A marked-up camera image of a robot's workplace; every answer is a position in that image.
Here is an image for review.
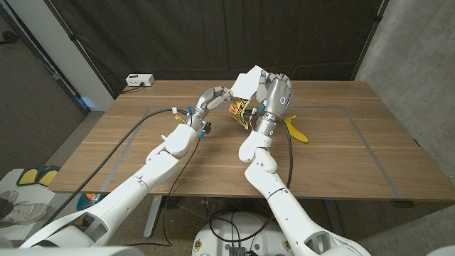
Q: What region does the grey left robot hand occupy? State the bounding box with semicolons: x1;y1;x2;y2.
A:
190;85;235;122

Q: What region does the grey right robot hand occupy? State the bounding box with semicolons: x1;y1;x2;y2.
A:
255;70;293;120

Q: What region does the yellow new driver bumper sticker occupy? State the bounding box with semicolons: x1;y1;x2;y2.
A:
227;65;264;131

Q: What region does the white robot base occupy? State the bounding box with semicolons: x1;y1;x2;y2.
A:
191;212;295;256

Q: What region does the yellow toy banana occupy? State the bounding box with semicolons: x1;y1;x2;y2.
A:
283;114;309;144

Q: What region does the black backdrop curtain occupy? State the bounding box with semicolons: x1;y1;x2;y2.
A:
44;0;387;100

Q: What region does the white power outlet box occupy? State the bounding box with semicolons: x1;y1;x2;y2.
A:
125;73;156;87

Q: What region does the black backdrop stand pole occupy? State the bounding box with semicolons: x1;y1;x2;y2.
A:
44;0;117;100
350;0;389;81

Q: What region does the grey table leg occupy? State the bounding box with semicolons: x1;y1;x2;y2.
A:
144;195;164;238
323;198;346;245

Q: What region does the teal orange sneaker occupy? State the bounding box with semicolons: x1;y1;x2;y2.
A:
75;193;106;213

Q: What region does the yellow foot pedal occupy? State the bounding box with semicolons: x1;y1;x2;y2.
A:
37;165;61;188
16;167;39;187

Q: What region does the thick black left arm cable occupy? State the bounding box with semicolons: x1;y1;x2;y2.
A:
42;107;188;227

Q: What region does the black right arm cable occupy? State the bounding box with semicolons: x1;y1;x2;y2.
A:
280;120;294;189

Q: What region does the black outlet box cable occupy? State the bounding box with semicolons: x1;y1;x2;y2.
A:
120;82;146;95

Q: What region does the black door handle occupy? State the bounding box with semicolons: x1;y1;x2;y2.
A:
0;31;21;46

